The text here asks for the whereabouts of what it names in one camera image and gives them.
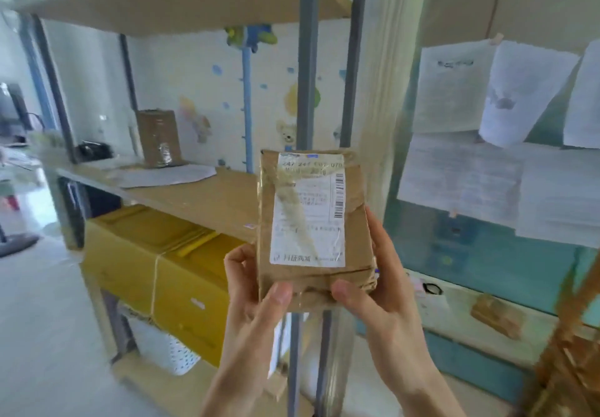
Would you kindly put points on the dark stand base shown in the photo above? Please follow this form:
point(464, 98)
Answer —
point(16, 244)

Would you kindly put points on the white printed paper sheet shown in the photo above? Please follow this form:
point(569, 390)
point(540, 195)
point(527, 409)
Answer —
point(560, 196)
point(459, 177)
point(586, 102)
point(452, 86)

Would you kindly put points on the metal shelf unit wooden boards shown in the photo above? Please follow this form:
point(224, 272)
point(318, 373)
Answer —
point(211, 199)

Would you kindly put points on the person's right hand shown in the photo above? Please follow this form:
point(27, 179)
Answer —
point(393, 327)

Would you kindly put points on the curled white paper sheet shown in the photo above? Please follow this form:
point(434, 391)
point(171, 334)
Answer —
point(525, 93)

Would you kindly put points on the wooden rack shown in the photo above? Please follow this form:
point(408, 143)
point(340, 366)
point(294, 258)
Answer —
point(569, 351)

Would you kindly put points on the small brown parcel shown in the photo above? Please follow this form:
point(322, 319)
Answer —
point(497, 316)

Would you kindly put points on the person's right thumb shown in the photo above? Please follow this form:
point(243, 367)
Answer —
point(349, 296)

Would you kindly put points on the white flat mailer bag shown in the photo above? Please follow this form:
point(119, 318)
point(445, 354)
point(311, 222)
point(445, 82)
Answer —
point(161, 175)

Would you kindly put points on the brown cardboard parcel white label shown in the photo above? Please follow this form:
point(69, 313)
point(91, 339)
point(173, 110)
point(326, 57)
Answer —
point(309, 224)

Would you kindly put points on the white perforated plastic basket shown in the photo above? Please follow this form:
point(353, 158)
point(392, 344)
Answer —
point(159, 348)

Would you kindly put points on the person's right forearm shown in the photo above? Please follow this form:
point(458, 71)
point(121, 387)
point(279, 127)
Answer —
point(431, 400)

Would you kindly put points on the blue height chart sticker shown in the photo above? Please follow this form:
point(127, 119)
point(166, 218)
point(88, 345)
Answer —
point(247, 102)

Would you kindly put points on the black object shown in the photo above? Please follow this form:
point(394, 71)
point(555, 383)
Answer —
point(95, 151)

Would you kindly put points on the black monitor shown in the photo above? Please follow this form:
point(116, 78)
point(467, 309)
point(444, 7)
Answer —
point(11, 110)

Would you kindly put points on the person's left forearm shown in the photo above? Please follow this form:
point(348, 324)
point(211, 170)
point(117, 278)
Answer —
point(236, 400)

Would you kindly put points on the brown taped parcel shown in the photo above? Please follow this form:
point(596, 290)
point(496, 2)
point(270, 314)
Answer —
point(159, 138)

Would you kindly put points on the person's left thumb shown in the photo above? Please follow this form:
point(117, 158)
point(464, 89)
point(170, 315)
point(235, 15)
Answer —
point(275, 303)

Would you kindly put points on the yellow cardboard box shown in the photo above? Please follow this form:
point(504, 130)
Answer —
point(140, 262)

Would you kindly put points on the teal notice board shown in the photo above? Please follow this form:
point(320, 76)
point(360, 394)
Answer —
point(473, 262)

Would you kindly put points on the person's left hand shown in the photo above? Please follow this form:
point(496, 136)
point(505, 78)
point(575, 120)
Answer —
point(243, 337)

